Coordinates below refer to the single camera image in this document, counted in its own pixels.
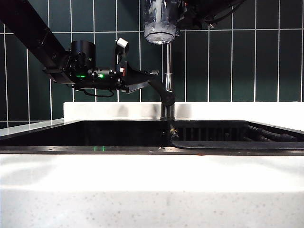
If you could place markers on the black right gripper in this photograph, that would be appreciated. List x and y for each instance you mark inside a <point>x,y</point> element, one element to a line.
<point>197,14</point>

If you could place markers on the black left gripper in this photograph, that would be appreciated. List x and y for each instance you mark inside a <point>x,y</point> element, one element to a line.
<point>122,78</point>

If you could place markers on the clear glass mug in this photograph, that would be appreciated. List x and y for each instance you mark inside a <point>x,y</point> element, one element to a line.
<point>161,28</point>

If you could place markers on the grey metal faucet lever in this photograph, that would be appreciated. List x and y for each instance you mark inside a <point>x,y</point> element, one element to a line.
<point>165,95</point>

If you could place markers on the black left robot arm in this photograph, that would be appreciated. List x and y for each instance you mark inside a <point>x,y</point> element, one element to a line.
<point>28,31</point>

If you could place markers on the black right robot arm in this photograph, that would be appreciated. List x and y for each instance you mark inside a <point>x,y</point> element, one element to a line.
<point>221,6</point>

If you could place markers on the clear water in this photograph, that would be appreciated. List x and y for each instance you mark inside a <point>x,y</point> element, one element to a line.
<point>161,35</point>

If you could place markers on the dark metal gooseneck faucet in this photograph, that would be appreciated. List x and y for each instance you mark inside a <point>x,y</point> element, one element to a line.
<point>168,66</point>

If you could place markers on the black kitchen sink basin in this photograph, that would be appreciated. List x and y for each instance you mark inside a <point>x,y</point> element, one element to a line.
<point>47,135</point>

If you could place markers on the white stone backsplash ledge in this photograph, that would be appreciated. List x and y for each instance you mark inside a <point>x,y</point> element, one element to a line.
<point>107,110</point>

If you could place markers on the black roll-up drying rack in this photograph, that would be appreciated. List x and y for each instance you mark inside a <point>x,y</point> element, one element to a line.
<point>225,145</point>

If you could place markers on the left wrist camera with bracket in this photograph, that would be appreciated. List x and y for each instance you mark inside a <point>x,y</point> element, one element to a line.
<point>122,42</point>

